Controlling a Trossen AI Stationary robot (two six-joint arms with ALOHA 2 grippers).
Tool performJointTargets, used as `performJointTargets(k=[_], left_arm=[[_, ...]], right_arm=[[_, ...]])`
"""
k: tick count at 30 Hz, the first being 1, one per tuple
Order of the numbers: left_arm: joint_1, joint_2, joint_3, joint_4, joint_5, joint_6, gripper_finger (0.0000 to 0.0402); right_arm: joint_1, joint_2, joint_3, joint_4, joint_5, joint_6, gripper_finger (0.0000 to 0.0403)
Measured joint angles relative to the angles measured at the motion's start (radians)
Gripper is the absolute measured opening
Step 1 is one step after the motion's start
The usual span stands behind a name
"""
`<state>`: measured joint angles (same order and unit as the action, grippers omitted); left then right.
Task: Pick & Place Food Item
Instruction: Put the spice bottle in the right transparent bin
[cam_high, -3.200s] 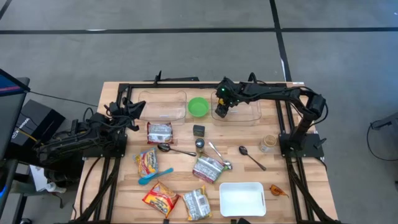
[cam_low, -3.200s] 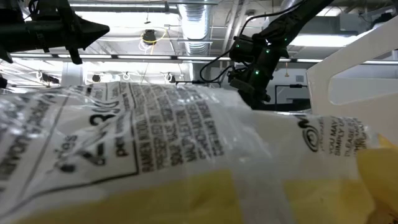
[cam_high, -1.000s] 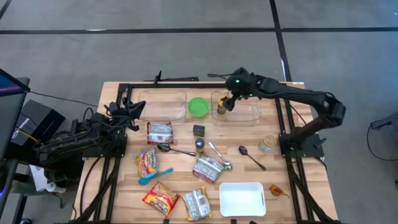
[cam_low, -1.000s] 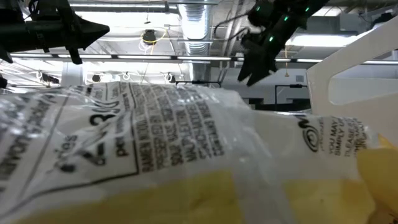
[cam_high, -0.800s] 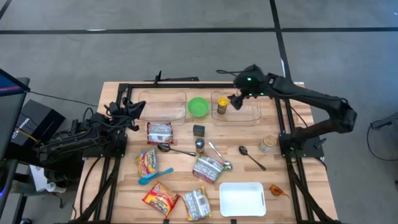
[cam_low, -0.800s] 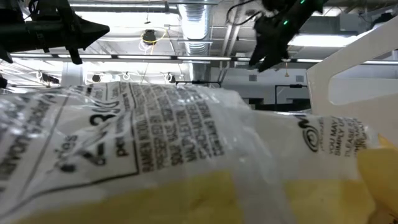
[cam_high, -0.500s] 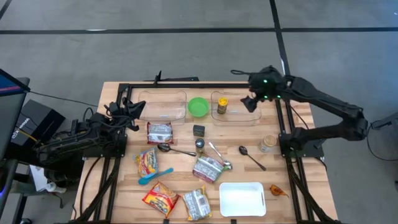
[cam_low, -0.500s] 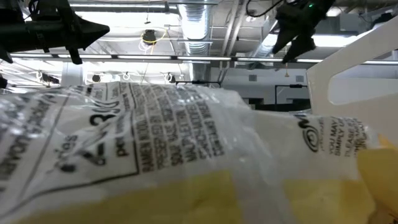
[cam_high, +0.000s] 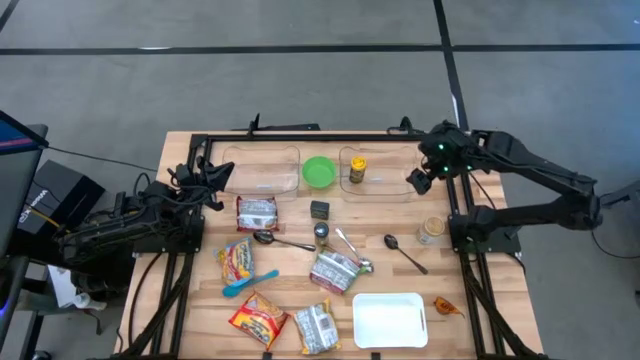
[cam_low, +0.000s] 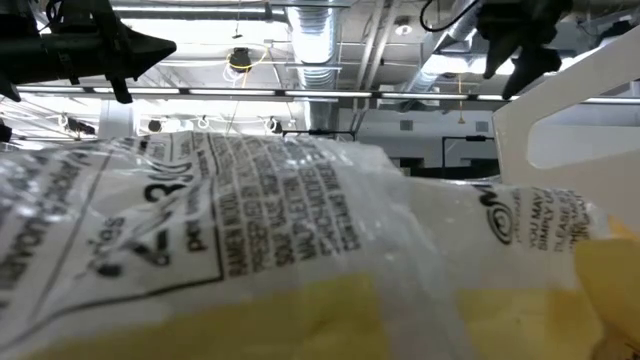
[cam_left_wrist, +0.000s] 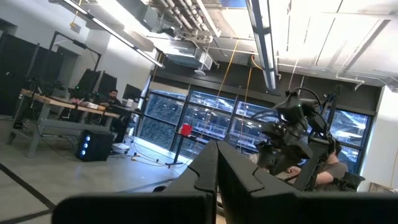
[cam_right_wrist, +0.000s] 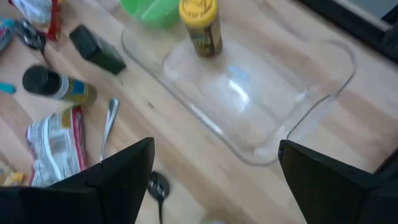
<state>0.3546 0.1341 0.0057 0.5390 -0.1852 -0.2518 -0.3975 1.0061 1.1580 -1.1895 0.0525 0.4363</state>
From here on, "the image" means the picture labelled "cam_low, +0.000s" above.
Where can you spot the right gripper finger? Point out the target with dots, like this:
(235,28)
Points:
(535,60)
(500,52)

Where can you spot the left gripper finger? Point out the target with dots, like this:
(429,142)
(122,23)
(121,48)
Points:
(147,50)

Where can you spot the white plastic tray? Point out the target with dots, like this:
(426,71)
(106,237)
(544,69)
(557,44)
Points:
(575,87)

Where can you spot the white column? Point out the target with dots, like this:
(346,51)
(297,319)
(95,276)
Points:
(116,120)

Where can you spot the round ceiling fixture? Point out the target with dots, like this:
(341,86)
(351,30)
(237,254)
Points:
(403,28)

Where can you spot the grey ceiling pipe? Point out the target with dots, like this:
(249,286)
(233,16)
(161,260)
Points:
(372,45)

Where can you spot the long ceiling light strip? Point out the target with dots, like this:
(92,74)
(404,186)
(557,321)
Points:
(325,94)

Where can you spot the yellow white ramen packet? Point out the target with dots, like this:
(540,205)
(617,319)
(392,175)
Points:
(250,225)

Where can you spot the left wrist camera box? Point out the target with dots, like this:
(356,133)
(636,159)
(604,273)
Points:
(80,15)

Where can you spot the smooth silver ceiling duct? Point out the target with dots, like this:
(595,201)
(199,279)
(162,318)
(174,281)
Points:
(435,55)

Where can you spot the black door frame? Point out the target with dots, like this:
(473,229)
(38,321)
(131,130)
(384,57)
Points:
(443,155)

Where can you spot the ribbed silver ceiling duct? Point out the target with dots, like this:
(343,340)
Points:
(314,45)

